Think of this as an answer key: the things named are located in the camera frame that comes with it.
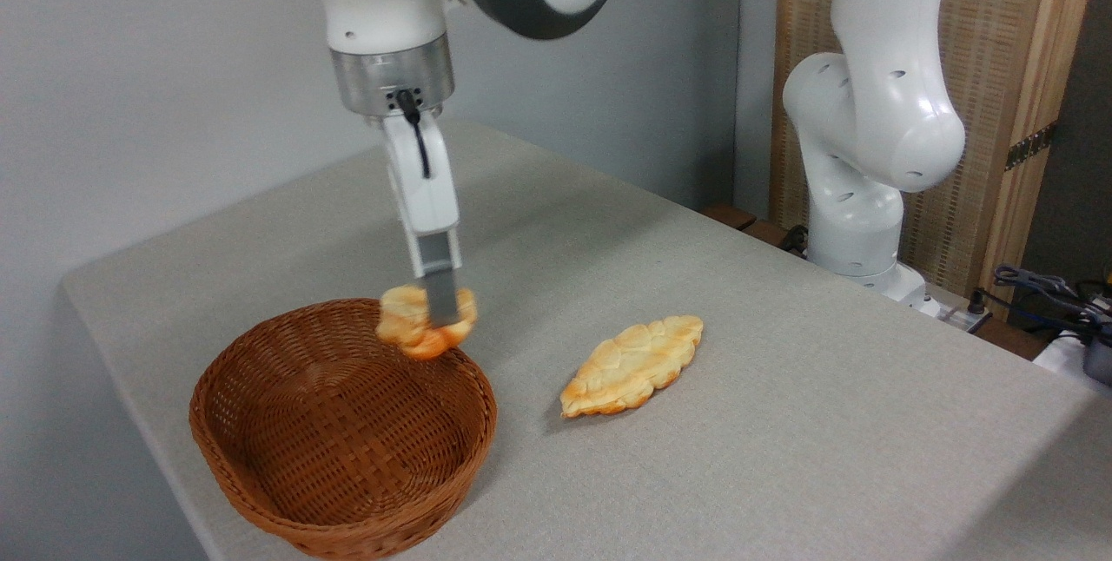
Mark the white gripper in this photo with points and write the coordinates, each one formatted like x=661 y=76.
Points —
x=426 y=188

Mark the small round bread roll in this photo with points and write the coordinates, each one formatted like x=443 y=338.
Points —
x=404 y=322

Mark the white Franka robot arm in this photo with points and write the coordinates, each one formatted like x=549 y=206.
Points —
x=877 y=109

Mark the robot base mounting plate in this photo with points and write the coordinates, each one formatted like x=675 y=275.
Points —
x=951 y=309

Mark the brown wicker basket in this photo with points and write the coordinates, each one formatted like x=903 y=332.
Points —
x=347 y=422

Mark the long leaf-shaped bread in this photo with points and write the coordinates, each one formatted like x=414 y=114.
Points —
x=630 y=366

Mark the black metal hinge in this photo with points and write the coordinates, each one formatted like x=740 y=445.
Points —
x=1031 y=146

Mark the wooden woven screen panel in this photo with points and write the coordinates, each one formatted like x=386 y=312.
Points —
x=999 y=40

